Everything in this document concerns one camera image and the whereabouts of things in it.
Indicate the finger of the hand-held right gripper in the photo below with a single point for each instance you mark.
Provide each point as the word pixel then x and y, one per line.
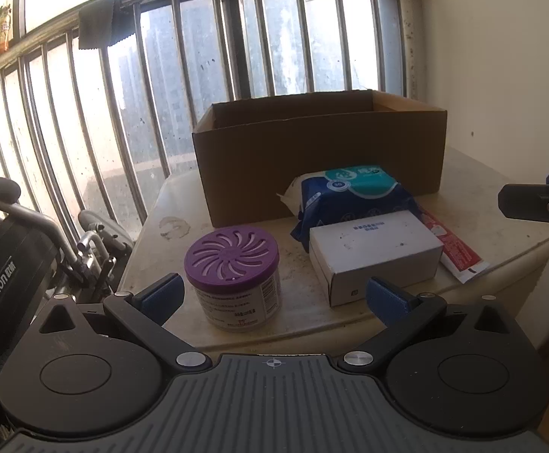
pixel 533 203

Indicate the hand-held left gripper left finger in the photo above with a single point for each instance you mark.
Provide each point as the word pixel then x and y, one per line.
pixel 162 298

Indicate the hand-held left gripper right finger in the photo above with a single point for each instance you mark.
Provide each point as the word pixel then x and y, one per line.
pixel 390 303

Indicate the white carton box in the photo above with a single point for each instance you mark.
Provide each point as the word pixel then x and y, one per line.
pixel 373 245

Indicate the purple lid air freshener can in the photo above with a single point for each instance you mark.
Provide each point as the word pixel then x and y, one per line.
pixel 232 273

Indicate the red white toothpaste tube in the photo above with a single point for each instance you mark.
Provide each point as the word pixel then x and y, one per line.
pixel 460 255

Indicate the blue wet wipes pack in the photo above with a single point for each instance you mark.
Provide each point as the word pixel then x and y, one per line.
pixel 350 193

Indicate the brown cardboard box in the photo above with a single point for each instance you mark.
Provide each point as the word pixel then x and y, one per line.
pixel 274 170

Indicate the black folded wheelchair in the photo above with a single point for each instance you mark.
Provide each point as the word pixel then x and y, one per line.
pixel 10 264

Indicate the dark cloth on railing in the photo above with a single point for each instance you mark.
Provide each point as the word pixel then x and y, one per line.
pixel 102 23

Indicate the orange drink bottle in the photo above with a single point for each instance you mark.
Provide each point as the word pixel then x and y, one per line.
pixel 3 35

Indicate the black window frame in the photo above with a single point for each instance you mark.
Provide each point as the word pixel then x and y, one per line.
pixel 18 0

